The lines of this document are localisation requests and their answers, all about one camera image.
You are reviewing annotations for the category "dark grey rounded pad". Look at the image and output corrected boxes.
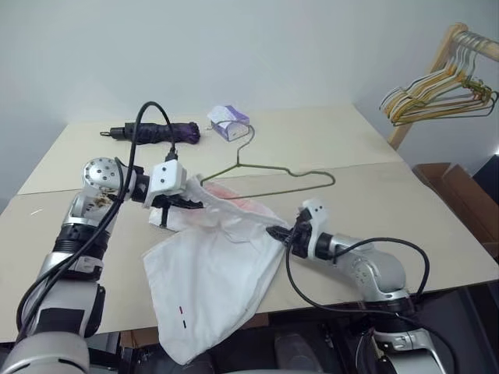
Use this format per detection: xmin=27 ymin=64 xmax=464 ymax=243
xmin=272 ymin=329 xmax=313 ymax=374

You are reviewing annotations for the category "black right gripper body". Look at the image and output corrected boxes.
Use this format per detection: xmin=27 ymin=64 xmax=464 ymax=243
xmin=288 ymin=217 xmax=313 ymax=258

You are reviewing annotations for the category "white cloth garment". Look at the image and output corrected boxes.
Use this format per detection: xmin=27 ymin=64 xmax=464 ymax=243
xmin=142 ymin=173 xmax=293 ymax=365

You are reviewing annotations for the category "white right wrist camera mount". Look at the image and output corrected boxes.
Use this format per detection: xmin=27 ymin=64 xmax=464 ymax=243
xmin=298 ymin=198 xmax=333 ymax=259

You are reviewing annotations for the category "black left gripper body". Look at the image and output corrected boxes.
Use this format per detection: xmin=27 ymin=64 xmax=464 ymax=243
xmin=151 ymin=192 xmax=184 ymax=230

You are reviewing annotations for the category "purple tissue box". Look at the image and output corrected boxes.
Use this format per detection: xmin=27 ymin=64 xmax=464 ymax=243
xmin=206 ymin=104 xmax=250 ymax=140

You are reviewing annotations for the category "wooden clothes rack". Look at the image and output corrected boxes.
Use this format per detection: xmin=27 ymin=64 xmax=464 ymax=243
xmin=388 ymin=23 xmax=499 ymax=151

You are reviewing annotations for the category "folded dark purple umbrella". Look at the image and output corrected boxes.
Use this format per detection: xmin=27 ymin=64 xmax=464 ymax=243
xmin=99 ymin=121 xmax=202 ymax=145

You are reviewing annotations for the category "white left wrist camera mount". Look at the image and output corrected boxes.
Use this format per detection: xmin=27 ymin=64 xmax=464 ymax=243
xmin=142 ymin=161 xmax=189 ymax=210

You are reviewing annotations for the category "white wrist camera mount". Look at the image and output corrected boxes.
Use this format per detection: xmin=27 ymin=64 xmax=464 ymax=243
xmin=298 ymin=198 xmax=333 ymax=259
xmin=142 ymin=161 xmax=189 ymax=210

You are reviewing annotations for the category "white tissue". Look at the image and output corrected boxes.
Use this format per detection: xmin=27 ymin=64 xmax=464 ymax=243
xmin=206 ymin=104 xmax=231 ymax=122

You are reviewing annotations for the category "black box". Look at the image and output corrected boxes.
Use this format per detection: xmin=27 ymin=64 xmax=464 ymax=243
xmin=470 ymin=153 xmax=499 ymax=185

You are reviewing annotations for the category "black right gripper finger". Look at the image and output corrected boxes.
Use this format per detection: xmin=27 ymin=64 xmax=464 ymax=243
xmin=267 ymin=231 xmax=294 ymax=246
xmin=266 ymin=224 xmax=296 ymax=237

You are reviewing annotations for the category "bunch of hangers on rack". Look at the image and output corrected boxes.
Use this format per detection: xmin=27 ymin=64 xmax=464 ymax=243
xmin=380 ymin=33 xmax=481 ymax=115

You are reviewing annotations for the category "brown cardboard box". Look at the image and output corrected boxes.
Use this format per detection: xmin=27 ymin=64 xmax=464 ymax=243
xmin=412 ymin=162 xmax=499 ymax=259

